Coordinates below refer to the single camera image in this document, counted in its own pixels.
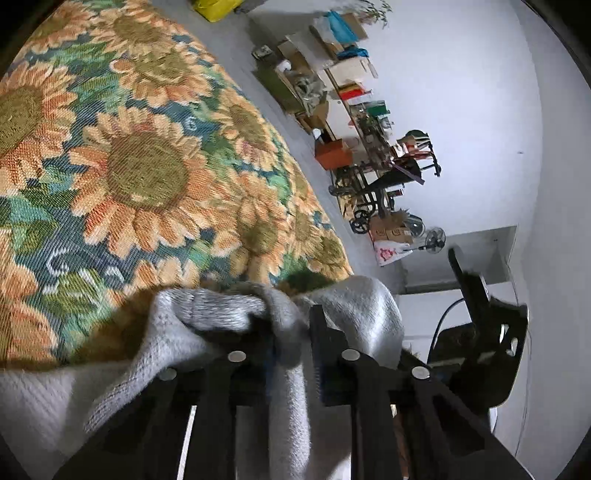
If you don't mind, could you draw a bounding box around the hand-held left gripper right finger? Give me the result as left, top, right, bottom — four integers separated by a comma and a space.
308, 304, 533, 480

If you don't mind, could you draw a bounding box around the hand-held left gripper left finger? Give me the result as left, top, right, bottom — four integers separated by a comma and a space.
53, 318, 279, 480

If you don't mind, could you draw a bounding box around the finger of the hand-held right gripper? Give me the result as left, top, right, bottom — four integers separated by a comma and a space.
447, 247, 483, 325

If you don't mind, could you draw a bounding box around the grey knit sweater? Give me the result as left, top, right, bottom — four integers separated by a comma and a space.
0, 274, 406, 480

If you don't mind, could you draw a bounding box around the black standing fan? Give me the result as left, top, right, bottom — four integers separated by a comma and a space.
406, 226, 447, 255

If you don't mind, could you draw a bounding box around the white red plastic bag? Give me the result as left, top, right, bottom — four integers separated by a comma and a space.
373, 240, 410, 268

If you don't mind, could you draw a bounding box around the printed cardboard box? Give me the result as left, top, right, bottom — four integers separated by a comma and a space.
369, 212, 414, 246

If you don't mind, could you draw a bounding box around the cluttered table with items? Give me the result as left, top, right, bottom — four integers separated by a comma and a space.
330, 131, 442, 237

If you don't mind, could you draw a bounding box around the red white tote bag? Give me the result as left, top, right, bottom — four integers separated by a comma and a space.
399, 131, 433, 162

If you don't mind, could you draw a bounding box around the orange box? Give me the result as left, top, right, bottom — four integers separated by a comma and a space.
315, 137, 352, 171

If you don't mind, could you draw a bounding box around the red box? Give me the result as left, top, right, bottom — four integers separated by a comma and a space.
337, 83, 373, 103

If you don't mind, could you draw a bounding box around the sunflower print blanket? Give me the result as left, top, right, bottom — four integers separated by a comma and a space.
0, 0, 354, 371

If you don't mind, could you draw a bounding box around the white storage container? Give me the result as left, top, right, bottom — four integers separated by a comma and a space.
325, 58, 380, 91

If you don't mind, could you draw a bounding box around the blue plastic bag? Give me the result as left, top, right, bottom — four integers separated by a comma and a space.
323, 11, 359, 43

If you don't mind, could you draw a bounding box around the potted plant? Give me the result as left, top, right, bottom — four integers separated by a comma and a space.
355, 0, 393, 29

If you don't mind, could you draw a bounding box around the yellow plastic bin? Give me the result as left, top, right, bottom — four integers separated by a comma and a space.
191, 0, 243, 23

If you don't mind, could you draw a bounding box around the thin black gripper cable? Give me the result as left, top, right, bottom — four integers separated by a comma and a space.
427, 298, 468, 366

